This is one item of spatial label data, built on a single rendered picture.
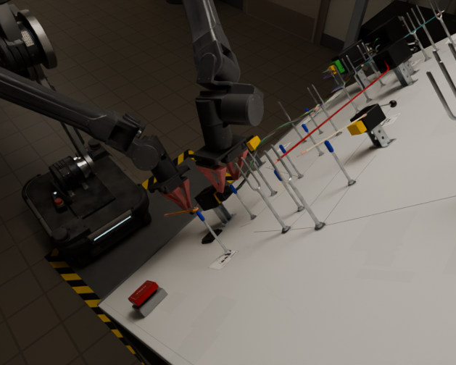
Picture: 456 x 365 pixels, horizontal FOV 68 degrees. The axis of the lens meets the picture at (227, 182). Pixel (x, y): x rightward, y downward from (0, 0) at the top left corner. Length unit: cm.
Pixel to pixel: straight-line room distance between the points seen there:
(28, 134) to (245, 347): 276
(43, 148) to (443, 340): 273
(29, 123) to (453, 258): 301
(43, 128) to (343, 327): 285
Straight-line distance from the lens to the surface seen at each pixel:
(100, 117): 78
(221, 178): 67
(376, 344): 32
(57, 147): 280
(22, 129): 310
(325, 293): 39
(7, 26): 137
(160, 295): 66
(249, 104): 59
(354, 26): 145
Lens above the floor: 171
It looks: 49 degrees down
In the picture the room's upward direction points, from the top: straight up
